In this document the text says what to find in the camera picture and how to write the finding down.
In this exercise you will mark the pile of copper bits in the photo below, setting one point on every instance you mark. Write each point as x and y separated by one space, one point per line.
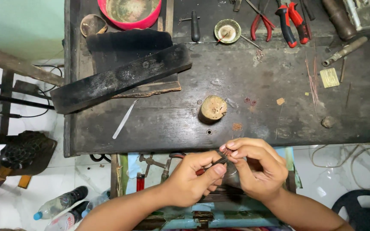
237 126

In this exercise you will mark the clear crumpled plastic bottle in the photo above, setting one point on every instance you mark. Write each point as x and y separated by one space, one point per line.
96 201

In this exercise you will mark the black foot bellows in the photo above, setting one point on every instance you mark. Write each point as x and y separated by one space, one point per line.
24 150

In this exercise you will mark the red and black pliers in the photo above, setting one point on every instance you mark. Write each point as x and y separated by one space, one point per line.
286 27

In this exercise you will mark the open drawer with tools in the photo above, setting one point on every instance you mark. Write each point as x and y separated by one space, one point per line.
153 173

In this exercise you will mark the small brown shell dish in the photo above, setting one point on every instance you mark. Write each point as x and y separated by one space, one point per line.
92 25

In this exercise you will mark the silver metal tweezers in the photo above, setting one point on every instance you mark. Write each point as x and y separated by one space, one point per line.
125 118

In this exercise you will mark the small brass plate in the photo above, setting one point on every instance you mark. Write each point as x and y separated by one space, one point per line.
329 77

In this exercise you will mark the thin metal rod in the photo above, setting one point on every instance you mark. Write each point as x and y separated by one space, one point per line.
251 41

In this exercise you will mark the wooden bench frame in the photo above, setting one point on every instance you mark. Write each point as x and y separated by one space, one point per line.
11 64

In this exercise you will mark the red lighter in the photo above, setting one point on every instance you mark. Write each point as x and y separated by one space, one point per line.
140 182

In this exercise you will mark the person's right hand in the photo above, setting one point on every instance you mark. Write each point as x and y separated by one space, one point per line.
268 173

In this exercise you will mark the round wooden stump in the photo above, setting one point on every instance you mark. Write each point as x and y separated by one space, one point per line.
213 108

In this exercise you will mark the person's left hand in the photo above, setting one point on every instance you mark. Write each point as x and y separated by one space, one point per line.
188 179

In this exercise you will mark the pink plastic bowl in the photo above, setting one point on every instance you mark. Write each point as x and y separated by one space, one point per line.
146 23

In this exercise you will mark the clear bottle with blue cap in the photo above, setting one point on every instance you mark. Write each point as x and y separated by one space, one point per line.
59 202

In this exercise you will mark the clear bottle with red label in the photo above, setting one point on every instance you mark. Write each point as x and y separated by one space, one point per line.
67 218

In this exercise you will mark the small round ceramic dish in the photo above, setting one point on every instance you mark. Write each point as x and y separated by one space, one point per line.
227 31

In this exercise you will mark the grey metal box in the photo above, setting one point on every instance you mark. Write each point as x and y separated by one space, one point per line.
363 12

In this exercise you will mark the small grey stone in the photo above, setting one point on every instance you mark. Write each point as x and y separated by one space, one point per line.
328 122

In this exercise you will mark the long charred wooden block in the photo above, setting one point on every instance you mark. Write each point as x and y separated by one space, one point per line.
120 78

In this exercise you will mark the pile of tiny copper rings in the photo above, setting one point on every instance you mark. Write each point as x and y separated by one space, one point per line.
260 54

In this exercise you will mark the charred black soldering board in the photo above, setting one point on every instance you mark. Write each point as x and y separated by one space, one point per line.
130 41

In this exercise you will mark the metal blowpipe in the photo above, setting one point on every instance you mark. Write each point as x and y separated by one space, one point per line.
345 50

